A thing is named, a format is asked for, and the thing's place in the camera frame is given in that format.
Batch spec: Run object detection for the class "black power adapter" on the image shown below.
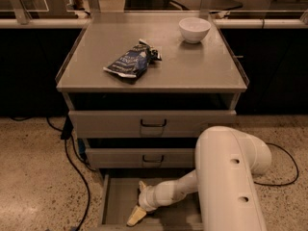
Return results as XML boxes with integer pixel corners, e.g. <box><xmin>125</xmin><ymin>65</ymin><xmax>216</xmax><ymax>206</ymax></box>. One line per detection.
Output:
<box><xmin>61</xmin><ymin>116</ymin><xmax>73</xmax><ymax>140</ymax></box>

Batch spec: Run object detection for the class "grey middle drawer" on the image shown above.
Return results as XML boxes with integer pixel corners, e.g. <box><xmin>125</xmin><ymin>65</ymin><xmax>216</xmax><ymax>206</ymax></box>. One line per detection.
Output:
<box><xmin>86</xmin><ymin>148</ymin><xmax>194</xmax><ymax>168</ymax></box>

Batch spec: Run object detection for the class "grey drawer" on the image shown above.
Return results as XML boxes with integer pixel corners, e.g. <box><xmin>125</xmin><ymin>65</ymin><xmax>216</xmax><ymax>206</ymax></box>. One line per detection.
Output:
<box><xmin>86</xmin><ymin>148</ymin><xmax>194</xmax><ymax>168</ymax></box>
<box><xmin>69</xmin><ymin>111</ymin><xmax>236</xmax><ymax>139</ymax></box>
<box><xmin>90</xmin><ymin>169</ymin><xmax>203</xmax><ymax>231</ymax></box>

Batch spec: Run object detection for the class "blue chip bag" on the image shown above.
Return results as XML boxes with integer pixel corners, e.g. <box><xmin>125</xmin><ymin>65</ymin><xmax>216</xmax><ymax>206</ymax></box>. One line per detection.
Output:
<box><xmin>104</xmin><ymin>38</ymin><xmax>162</xmax><ymax>79</ymax></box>

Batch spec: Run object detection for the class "grey top drawer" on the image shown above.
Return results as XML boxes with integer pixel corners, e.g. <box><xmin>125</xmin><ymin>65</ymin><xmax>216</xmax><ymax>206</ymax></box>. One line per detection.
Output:
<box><xmin>69</xmin><ymin>111</ymin><xmax>236</xmax><ymax>139</ymax></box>

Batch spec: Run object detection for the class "grey bottom drawer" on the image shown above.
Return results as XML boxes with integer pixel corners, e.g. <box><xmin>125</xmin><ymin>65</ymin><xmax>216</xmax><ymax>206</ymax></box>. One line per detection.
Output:
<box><xmin>90</xmin><ymin>169</ymin><xmax>203</xmax><ymax>231</ymax></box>

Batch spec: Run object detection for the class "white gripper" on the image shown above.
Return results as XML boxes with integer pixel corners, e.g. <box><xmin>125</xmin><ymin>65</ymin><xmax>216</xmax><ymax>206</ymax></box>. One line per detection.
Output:
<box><xmin>127</xmin><ymin>181</ymin><xmax>158</xmax><ymax>227</ymax></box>

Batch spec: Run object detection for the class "grey drawer cabinet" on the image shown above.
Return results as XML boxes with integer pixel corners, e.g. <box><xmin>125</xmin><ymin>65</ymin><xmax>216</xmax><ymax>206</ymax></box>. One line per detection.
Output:
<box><xmin>55</xmin><ymin>11</ymin><xmax>250</xmax><ymax>231</ymax></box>

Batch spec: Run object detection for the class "black cable right floor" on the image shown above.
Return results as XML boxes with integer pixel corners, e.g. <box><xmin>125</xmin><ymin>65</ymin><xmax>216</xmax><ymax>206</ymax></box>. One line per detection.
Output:
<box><xmin>253</xmin><ymin>141</ymin><xmax>300</xmax><ymax>188</ymax></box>

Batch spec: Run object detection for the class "black cable floor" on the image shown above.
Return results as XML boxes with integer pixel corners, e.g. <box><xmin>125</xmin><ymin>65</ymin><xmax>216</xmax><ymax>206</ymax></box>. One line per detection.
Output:
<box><xmin>9</xmin><ymin>115</ymin><xmax>98</xmax><ymax>231</ymax></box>
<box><xmin>253</xmin><ymin>141</ymin><xmax>300</xmax><ymax>188</ymax></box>

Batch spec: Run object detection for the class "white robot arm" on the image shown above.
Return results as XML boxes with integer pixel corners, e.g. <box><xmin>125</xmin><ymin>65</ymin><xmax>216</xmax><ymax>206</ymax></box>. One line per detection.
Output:
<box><xmin>127</xmin><ymin>126</ymin><xmax>271</xmax><ymax>231</ymax></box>

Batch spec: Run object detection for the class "white horizontal rail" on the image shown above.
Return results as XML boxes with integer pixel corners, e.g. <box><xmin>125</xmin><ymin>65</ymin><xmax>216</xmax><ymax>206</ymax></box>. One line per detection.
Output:
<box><xmin>0</xmin><ymin>18</ymin><xmax>308</xmax><ymax>29</ymax></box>

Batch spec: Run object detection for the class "black cable left floor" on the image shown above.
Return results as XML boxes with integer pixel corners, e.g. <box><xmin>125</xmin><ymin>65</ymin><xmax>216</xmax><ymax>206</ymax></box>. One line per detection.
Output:
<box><xmin>9</xmin><ymin>115</ymin><xmax>98</xmax><ymax>231</ymax></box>

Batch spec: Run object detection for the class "white ceramic bowl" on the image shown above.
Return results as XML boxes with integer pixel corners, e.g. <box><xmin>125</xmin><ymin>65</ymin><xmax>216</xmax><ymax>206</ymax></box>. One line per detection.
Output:
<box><xmin>179</xmin><ymin>17</ymin><xmax>211</xmax><ymax>43</ymax></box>

